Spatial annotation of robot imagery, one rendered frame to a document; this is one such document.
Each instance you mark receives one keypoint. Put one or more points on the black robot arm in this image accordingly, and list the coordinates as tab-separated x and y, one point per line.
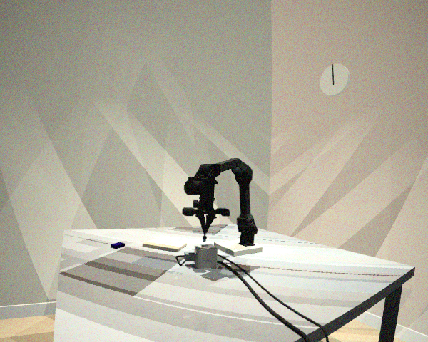
203	183

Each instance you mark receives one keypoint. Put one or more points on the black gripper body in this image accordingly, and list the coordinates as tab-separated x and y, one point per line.
205	207

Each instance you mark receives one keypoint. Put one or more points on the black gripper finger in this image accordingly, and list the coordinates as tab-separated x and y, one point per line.
209	220
202	222

